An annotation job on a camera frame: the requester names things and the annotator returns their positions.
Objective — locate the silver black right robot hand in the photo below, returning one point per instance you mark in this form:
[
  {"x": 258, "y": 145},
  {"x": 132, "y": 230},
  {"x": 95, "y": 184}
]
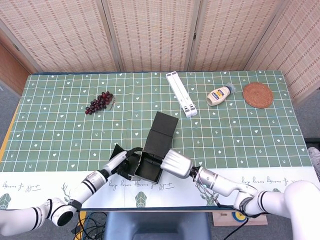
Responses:
[{"x": 177, "y": 165}]

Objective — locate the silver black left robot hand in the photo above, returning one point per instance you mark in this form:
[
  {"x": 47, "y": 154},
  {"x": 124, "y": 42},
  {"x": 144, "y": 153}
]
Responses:
[{"x": 116, "y": 162}]

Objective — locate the black folding cardboard box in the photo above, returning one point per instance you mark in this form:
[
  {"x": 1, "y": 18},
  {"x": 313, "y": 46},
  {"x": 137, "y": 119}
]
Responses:
[{"x": 160, "y": 137}]

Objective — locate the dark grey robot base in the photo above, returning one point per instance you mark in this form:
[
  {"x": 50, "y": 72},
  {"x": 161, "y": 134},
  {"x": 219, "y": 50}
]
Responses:
[{"x": 157, "y": 225}]

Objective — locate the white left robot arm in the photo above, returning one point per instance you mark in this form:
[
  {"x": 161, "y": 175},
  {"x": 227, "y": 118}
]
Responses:
[{"x": 90, "y": 183}]

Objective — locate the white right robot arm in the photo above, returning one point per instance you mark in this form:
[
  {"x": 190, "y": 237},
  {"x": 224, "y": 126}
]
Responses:
[{"x": 220, "y": 180}]

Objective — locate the green grid tablecloth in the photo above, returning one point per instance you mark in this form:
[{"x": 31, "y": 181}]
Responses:
[{"x": 62, "y": 137}]

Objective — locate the dark red grape bunch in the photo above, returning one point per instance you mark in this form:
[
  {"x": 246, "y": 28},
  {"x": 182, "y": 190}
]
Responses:
[{"x": 98, "y": 102}]

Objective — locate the white folding stand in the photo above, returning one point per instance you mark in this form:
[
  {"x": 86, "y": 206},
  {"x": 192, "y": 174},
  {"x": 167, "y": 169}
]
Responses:
[{"x": 181, "y": 93}]

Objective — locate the mayonnaise squeeze bottle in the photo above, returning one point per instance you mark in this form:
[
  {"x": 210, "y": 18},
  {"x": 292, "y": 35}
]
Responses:
[{"x": 217, "y": 96}]

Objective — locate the round woven brown coaster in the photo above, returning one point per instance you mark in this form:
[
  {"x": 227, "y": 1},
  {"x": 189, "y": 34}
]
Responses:
[{"x": 258, "y": 95}]

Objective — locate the bamboo folding screen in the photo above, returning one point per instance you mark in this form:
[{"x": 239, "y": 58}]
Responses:
[{"x": 150, "y": 32}]

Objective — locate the grey white shoe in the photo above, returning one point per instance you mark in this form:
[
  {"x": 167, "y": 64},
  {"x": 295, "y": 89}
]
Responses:
[{"x": 315, "y": 156}]

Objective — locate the orange brown wooden door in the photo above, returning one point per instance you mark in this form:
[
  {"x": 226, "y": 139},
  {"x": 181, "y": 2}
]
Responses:
[{"x": 10, "y": 72}]

